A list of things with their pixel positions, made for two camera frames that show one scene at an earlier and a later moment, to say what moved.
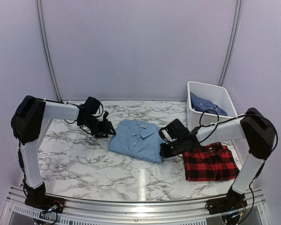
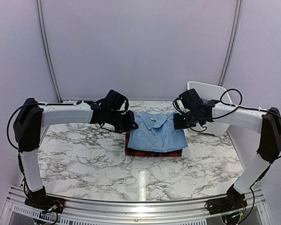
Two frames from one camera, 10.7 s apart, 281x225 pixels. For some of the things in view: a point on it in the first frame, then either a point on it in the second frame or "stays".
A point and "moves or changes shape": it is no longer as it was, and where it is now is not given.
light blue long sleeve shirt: [136, 139] moves or changes shape
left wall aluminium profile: [48, 49] stays
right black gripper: [165, 153] -> [178, 125]
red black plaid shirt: [212, 161] -> [131, 151]
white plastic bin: [218, 95] stays
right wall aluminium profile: [234, 35] stays
